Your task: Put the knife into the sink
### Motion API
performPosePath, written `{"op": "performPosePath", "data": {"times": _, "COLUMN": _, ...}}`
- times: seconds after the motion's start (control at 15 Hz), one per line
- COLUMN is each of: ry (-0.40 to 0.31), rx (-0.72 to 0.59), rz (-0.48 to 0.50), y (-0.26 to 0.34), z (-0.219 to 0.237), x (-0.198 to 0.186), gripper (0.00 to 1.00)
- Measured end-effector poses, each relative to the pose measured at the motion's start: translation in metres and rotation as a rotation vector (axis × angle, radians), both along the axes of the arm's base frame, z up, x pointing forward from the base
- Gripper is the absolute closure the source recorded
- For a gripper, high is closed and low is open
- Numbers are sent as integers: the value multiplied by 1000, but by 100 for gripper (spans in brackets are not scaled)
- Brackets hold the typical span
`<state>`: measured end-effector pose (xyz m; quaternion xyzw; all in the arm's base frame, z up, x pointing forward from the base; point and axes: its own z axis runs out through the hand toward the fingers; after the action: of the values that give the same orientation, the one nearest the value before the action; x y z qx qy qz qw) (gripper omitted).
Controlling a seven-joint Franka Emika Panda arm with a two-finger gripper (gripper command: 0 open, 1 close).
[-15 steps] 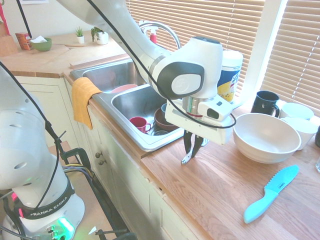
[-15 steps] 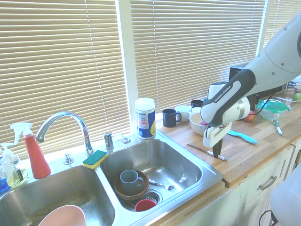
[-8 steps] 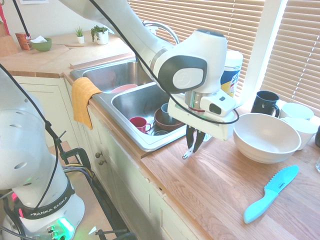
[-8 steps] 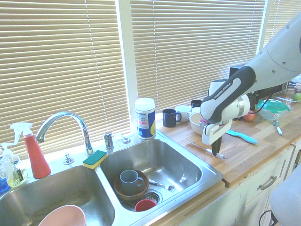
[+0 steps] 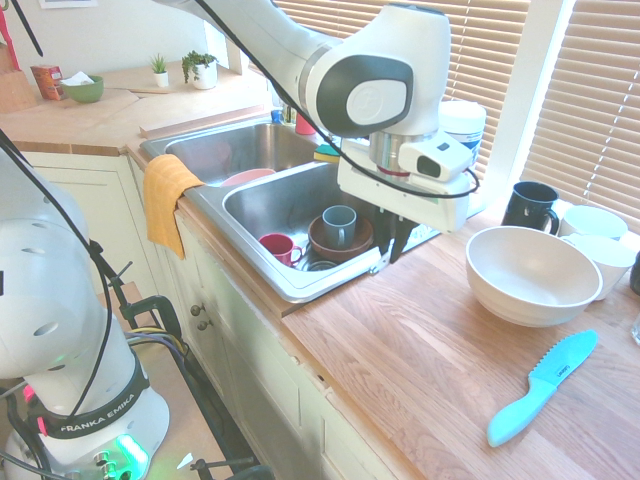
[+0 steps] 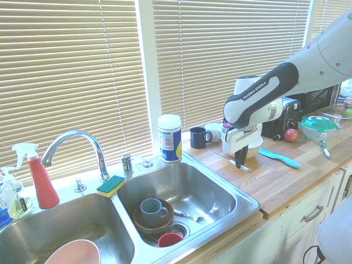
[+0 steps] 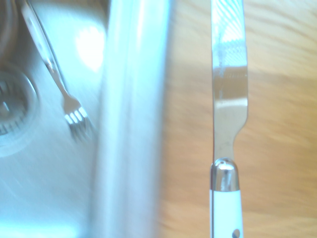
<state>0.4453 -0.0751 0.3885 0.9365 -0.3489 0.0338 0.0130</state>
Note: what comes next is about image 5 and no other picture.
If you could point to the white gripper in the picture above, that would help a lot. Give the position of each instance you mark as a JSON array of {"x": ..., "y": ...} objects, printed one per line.
[{"x": 430, "y": 205}]

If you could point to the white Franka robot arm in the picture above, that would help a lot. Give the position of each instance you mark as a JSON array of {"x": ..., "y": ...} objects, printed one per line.
[{"x": 280, "y": 45}]

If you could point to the stainless steel double sink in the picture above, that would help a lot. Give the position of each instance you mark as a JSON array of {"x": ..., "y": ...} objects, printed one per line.
[{"x": 270, "y": 205}]

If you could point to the teal plastic serrated knife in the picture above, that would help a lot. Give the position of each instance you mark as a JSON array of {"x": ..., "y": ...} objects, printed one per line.
[{"x": 545, "y": 390}]

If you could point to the wooden knife block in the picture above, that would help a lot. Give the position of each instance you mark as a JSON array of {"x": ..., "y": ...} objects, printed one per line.
[{"x": 15, "y": 85}]

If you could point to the brown wooden bowl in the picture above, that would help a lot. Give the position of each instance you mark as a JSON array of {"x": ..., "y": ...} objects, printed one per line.
[{"x": 362, "y": 240}]

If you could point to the grey mug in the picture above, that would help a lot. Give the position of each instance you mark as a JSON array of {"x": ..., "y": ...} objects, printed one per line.
[{"x": 337, "y": 227}]

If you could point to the metal drain strainer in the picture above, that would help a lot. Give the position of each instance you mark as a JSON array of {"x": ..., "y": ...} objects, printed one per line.
[{"x": 320, "y": 266}]

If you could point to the green and yellow sponge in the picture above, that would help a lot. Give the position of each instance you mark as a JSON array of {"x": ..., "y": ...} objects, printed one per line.
[{"x": 325, "y": 153}]

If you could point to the red cup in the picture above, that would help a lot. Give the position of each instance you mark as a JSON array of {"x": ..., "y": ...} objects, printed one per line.
[{"x": 277, "y": 247}]

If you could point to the white wipes canister blue label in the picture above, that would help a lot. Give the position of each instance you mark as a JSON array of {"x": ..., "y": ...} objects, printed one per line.
[{"x": 467, "y": 130}]

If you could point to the black mug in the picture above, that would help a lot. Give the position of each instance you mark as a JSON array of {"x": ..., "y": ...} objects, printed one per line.
[{"x": 525, "y": 210}]

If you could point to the large white bowl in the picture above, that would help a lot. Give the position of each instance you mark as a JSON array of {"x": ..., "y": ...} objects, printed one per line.
[{"x": 530, "y": 285}]

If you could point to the pink bowl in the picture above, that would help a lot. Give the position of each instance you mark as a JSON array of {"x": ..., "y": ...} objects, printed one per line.
[{"x": 247, "y": 176}]

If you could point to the white mug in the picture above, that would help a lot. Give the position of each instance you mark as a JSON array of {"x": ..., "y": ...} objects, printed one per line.
[
  {"x": 595, "y": 222},
  {"x": 612, "y": 265}
]

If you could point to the beige window blind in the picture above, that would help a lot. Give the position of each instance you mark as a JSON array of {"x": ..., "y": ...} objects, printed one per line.
[
  {"x": 590, "y": 100},
  {"x": 475, "y": 50}
]

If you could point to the round cabinet knob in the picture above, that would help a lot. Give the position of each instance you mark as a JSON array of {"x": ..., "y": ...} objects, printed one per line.
[
  {"x": 198, "y": 309},
  {"x": 204, "y": 326}
]

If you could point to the orange dish cloth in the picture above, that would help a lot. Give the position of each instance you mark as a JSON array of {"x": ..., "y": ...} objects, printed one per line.
[{"x": 165, "y": 205}]

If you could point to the black metal clamp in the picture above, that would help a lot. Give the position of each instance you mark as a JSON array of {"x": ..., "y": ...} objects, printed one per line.
[{"x": 160, "y": 305}]

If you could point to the black and silver toaster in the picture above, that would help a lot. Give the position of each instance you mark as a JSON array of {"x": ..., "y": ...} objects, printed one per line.
[{"x": 635, "y": 272}]

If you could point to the trailing plant in white pot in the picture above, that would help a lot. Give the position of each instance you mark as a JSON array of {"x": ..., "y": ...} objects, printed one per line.
[{"x": 204, "y": 75}]

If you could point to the small spiky potted plant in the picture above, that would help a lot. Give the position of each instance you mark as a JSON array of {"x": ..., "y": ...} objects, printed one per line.
[{"x": 160, "y": 75}]

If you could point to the green bowl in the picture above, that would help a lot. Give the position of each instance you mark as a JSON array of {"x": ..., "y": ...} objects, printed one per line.
[{"x": 85, "y": 92}]

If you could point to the crumpled white paper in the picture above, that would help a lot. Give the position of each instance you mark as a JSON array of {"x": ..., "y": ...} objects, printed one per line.
[{"x": 77, "y": 79}]

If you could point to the orange cardboard box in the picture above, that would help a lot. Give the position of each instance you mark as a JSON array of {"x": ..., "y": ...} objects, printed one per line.
[{"x": 45, "y": 82}]

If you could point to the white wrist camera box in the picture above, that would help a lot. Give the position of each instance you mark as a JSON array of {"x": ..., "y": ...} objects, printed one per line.
[{"x": 430, "y": 162}]

